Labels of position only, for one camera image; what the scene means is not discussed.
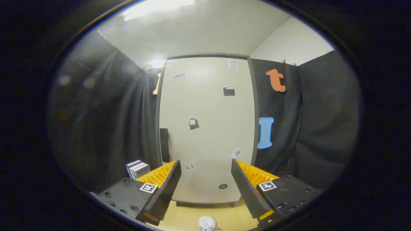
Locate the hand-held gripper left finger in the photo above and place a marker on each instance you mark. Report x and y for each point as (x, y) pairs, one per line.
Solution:
(168, 189)

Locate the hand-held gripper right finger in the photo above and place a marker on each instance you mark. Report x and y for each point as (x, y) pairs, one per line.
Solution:
(245, 189)

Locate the white striped canvas shoe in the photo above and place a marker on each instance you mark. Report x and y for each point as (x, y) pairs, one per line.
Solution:
(206, 223)

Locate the cream shoe cabinet door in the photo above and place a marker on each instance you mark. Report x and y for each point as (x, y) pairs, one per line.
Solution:
(208, 109)

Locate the grey shoe cabinet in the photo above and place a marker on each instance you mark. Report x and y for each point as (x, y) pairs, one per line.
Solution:
(208, 55)

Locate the grey boxed book set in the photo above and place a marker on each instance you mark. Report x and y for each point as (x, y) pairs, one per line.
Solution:
(138, 169)

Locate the black backdrop cloth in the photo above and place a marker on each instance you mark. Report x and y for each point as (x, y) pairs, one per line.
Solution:
(305, 112)

